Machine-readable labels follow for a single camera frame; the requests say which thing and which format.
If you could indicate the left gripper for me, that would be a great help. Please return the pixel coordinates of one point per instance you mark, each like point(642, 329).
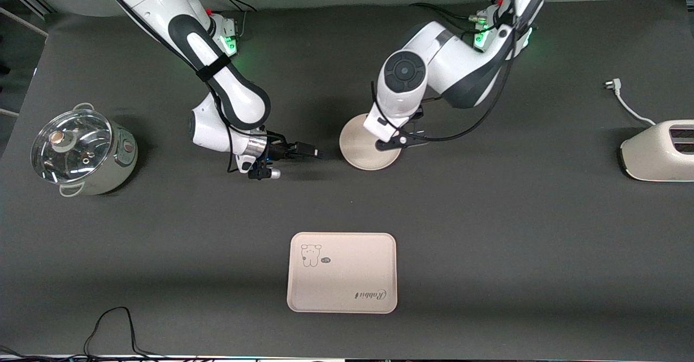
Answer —
point(419, 112)

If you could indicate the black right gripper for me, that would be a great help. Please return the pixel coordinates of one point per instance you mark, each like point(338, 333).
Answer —
point(283, 150)

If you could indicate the round cream plate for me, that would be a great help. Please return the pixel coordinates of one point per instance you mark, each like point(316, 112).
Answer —
point(360, 153)

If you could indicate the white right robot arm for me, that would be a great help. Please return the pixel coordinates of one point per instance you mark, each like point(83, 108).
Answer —
point(238, 96)

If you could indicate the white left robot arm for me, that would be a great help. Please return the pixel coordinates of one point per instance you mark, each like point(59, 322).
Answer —
point(461, 75)

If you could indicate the beige printed serving tray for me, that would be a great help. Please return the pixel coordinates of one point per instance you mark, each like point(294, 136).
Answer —
point(347, 275)

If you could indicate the pale green electric pot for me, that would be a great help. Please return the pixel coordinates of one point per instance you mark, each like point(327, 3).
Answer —
point(123, 161)

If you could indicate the glass pot lid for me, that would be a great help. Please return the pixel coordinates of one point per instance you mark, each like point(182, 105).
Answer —
point(70, 145)

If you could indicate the cream white toaster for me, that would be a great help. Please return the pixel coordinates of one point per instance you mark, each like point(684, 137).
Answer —
point(656, 159)

